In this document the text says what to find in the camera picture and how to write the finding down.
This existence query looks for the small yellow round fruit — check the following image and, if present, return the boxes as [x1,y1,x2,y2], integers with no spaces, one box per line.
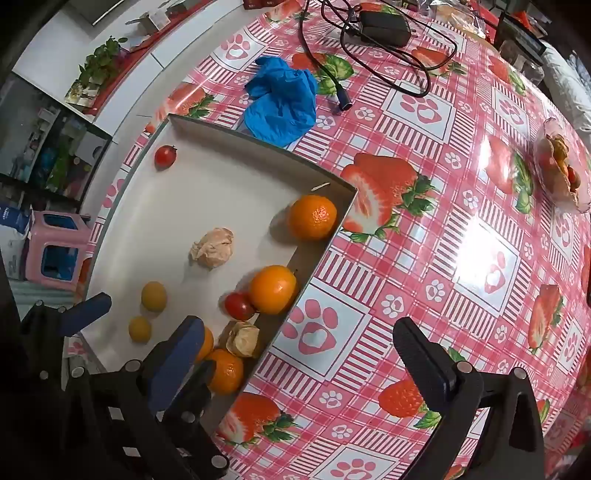
[141,281,168,313]
[128,316,153,343]

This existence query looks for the pink plastic stool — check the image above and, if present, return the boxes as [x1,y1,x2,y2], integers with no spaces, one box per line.
[25,210,93,291]

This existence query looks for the blue rubber glove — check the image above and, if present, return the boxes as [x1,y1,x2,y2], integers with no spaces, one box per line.
[243,56,319,148]

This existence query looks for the black looped cable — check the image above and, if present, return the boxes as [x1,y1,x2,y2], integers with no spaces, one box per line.
[321,0,459,99]

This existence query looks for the white cardboard tray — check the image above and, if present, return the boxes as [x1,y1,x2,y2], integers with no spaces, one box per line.
[74,113,359,437]

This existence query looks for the black power adapter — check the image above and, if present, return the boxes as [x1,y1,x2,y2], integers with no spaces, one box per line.
[359,10,411,47]

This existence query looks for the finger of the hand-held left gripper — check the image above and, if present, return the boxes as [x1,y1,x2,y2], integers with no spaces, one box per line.
[18,292,113,384]
[161,361,230,468]

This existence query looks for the beige husked physalis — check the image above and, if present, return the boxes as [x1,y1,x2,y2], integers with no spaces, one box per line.
[189,227,235,270]
[225,322,262,360]

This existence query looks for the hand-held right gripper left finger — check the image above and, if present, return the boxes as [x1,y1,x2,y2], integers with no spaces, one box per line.
[51,315,206,480]

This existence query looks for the clear glass bowl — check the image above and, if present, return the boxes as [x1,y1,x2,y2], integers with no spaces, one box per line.
[533,117,591,213]

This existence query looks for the white and blue package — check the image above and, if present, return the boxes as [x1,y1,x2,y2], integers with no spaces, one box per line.
[0,200,33,280]

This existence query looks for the mandarin orange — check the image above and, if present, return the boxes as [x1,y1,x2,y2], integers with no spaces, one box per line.
[205,349,245,395]
[196,325,215,363]
[248,265,298,315]
[288,195,338,241]

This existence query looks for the white cloth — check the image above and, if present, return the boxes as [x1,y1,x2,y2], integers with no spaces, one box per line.
[540,41,591,139]

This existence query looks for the white cabinet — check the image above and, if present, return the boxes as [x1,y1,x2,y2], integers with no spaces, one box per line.
[11,0,259,139]

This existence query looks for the dark glass display shelf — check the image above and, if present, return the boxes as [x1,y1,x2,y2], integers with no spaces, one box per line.
[0,74,114,213]

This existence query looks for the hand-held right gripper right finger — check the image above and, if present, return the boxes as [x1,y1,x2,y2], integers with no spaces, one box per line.
[392,318,546,480]

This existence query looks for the strawberry printed pink tablecloth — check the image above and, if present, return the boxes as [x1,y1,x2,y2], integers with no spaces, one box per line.
[65,0,591,480]

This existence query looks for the black cable with barrel plug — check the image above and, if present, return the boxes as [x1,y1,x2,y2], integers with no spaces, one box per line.
[298,0,352,112]

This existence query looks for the green potted plant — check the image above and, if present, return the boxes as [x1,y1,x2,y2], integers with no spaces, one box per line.
[76,37,127,88]

